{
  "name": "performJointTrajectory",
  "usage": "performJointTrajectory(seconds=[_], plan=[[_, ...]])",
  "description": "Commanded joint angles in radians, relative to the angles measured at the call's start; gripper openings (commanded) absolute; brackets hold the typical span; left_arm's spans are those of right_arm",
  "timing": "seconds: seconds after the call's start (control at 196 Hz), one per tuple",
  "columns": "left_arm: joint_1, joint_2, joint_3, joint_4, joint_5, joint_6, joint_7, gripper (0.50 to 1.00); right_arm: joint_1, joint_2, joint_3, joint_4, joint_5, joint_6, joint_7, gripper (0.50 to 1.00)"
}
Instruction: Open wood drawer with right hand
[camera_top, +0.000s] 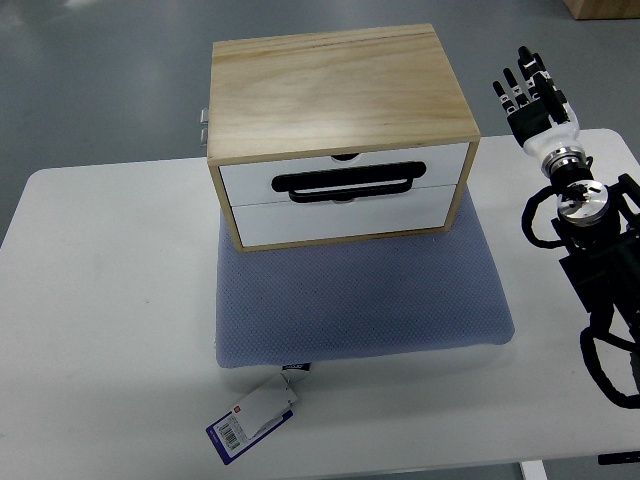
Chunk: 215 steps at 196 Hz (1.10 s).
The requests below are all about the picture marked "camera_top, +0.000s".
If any blue mesh cushion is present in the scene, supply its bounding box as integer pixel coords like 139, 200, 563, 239
215, 197, 515, 368

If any white and blue product tag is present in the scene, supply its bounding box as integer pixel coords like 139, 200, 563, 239
206, 363, 311, 466

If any silver metal bracket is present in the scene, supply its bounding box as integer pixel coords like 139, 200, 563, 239
199, 108, 209, 147

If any wooden drawer cabinet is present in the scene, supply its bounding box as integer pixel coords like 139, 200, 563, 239
207, 24, 480, 252

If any wooden box corner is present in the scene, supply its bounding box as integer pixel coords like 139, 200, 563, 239
563, 0, 640, 20

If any white table leg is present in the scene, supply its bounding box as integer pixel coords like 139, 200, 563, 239
519, 460, 548, 480

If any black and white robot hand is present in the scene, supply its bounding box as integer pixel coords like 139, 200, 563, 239
493, 46, 586, 169

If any black drawer handle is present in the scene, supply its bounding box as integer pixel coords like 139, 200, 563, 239
271, 161, 427, 204

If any black object at table edge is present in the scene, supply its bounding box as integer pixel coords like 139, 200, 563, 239
597, 451, 640, 466

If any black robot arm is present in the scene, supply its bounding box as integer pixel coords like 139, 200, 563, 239
521, 146, 639, 409

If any white drawer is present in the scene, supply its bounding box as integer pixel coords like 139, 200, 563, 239
220, 143, 469, 206

